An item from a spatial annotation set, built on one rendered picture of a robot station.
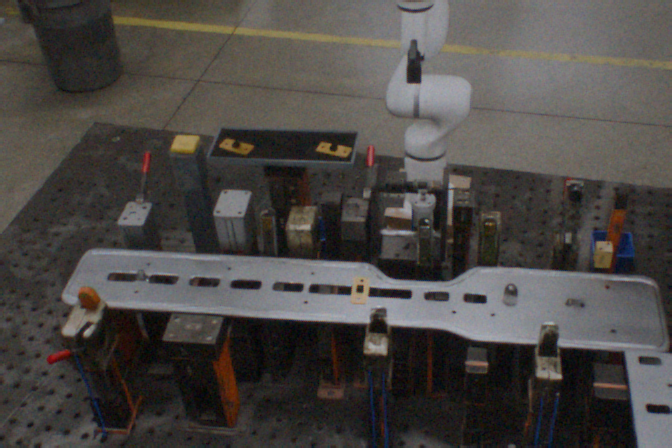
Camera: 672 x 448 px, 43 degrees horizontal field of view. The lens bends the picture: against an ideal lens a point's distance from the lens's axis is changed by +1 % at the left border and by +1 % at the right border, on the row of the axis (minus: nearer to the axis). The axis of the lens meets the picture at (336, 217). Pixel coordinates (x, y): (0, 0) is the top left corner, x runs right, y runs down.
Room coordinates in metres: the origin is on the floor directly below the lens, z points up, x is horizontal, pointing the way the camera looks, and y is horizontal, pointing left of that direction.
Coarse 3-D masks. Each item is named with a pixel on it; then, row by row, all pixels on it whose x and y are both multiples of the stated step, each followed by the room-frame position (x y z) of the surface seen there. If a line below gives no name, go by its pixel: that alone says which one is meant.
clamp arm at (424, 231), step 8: (424, 224) 1.48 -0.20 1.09; (432, 224) 1.48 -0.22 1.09; (424, 232) 1.47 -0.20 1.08; (432, 232) 1.47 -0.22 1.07; (424, 240) 1.47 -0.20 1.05; (432, 240) 1.47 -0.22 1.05; (424, 248) 1.46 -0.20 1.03; (432, 248) 1.47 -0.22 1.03; (424, 256) 1.46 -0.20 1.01; (432, 256) 1.47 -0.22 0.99
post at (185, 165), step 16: (176, 160) 1.77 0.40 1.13; (192, 160) 1.76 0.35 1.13; (176, 176) 1.77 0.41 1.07; (192, 176) 1.76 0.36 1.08; (208, 176) 1.81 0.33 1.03; (192, 192) 1.77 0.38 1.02; (208, 192) 1.81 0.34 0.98; (192, 208) 1.77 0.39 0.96; (208, 208) 1.78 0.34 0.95; (192, 224) 1.78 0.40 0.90; (208, 224) 1.77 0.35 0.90; (208, 240) 1.77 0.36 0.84
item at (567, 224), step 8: (568, 184) 1.44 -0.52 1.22; (576, 184) 1.44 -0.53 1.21; (568, 192) 1.43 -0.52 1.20; (576, 192) 1.41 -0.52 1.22; (568, 200) 1.43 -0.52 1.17; (576, 200) 1.40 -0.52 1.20; (568, 208) 1.43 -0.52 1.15; (576, 208) 1.43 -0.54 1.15; (568, 216) 1.43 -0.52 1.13; (576, 216) 1.42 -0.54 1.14; (568, 224) 1.42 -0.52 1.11; (576, 224) 1.41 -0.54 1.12; (560, 232) 1.43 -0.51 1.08; (576, 232) 1.41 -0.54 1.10; (560, 240) 1.41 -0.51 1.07; (576, 240) 1.41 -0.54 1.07; (560, 248) 1.41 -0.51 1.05
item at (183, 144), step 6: (180, 138) 1.82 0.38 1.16; (186, 138) 1.82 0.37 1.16; (192, 138) 1.81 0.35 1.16; (198, 138) 1.82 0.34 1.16; (174, 144) 1.79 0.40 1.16; (180, 144) 1.79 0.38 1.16; (186, 144) 1.79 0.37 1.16; (192, 144) 1.79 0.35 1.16; (174, 150) 1.77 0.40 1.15; (180, 150) 1.77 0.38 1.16; (186, 150) 1.77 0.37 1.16; (192, 150) 1.77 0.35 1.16
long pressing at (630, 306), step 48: (96, 288) 1.46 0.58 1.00; (144, 288) 1.44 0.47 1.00; (192, 288) 1.43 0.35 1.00; (384, 288) 1.38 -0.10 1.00; (432, 288) 1.36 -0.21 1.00; (480, 288) 1.35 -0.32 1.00; (528, 288) 1.34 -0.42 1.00; (576, 288) 1.32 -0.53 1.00; (624, 288) 1.31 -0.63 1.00; (480, 336) 1.21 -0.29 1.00; (528, 336) 1.20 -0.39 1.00; (576, 336) 1.19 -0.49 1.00; (624, 336) 1.18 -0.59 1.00
